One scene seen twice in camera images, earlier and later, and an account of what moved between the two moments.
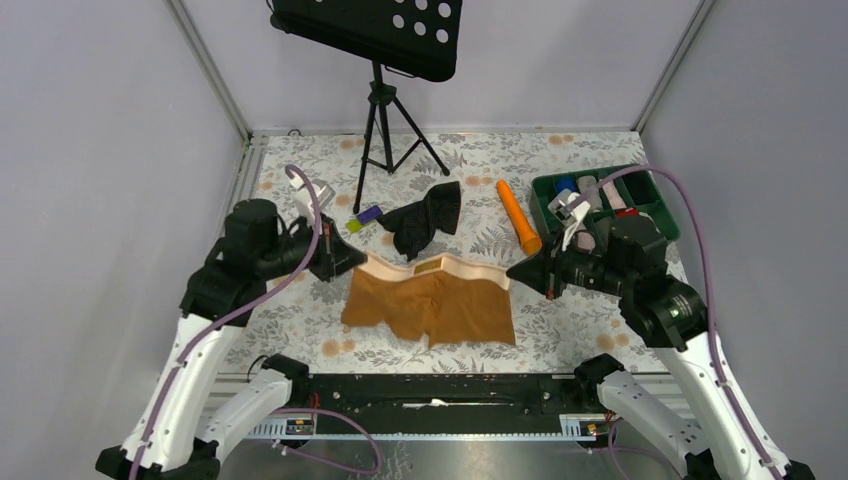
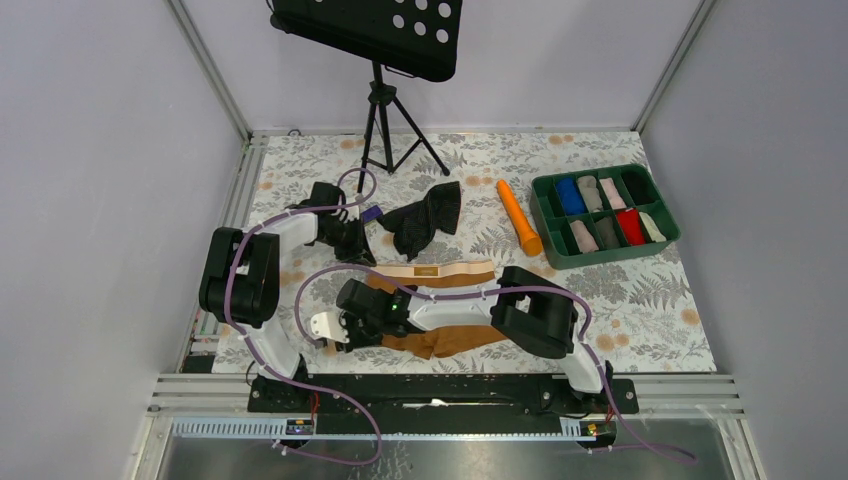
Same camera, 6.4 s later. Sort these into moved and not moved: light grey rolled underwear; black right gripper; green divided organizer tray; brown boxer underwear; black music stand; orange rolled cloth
Moved: black right gripper; brown boxer underwear
Not moved: green divided organizer tray; orange rolled cloth; light grey rolled underwear; black music stand
